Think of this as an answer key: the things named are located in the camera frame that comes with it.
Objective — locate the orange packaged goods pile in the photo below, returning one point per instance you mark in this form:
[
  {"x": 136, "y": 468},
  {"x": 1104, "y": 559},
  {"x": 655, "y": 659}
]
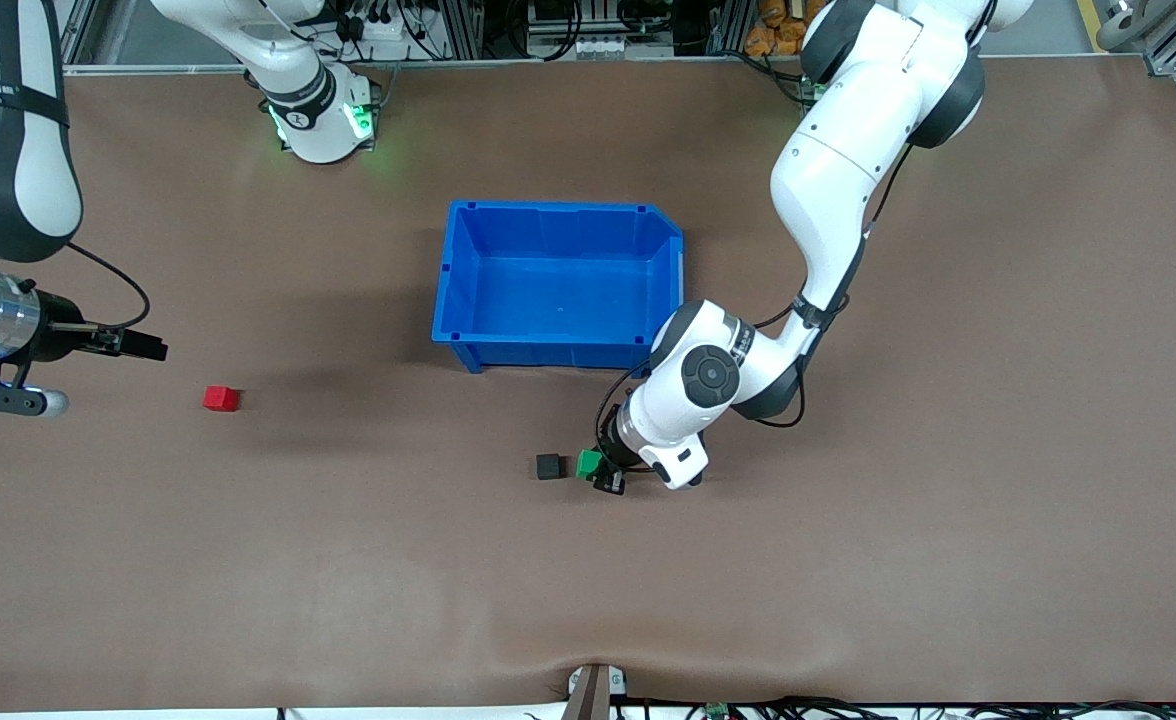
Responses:
[{"x": 778, "y": 25}]

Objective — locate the blue plastic storage bin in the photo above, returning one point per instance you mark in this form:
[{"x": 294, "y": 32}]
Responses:
[{"x": 558, "y": 290}]

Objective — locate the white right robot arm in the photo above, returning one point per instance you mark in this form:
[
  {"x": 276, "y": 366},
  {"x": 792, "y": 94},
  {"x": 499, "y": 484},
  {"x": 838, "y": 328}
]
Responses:
[{"x": 298, "y": 110}]

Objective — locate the white terminal block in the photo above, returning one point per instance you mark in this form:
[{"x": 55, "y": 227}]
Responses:
[{"x": 608, "y": 45}]

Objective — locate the green cube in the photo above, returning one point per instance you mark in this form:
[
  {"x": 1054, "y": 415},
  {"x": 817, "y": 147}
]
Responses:
[{"x": 589, "y": 464}]

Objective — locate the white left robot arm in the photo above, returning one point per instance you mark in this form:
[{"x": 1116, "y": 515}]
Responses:
[{"x": 828, "y": 180}]

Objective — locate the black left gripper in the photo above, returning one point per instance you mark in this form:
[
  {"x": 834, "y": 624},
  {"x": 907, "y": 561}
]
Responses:
[{"x": 615, "y": 450}]

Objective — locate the black cube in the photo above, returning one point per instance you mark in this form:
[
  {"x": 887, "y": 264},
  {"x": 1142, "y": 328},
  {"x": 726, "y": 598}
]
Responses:
[{"x": 548, "y": 466}]

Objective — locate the metal table clamp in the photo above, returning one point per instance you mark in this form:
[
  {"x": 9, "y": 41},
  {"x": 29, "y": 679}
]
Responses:
[{"x": 593, "y": 695}]

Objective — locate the grey metal fixture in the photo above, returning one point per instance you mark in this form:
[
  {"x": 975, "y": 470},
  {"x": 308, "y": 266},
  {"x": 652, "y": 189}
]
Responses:
[{"x": 1123, "y": 20}]

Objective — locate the white power strip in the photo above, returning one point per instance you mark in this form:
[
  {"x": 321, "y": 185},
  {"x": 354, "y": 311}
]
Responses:
[{"x": 383, "y": 25}]

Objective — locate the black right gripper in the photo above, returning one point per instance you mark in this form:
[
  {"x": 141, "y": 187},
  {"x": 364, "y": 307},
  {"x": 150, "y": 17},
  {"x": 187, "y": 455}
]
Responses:
[{"x": 56, "y": 337}]

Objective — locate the red cube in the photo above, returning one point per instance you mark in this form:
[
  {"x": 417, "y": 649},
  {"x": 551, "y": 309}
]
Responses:
[{"x": 219, "y": 398}]

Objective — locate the black box device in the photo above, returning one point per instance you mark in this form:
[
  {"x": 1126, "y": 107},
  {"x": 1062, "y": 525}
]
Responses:
[{"x": 553, "y": 12}]

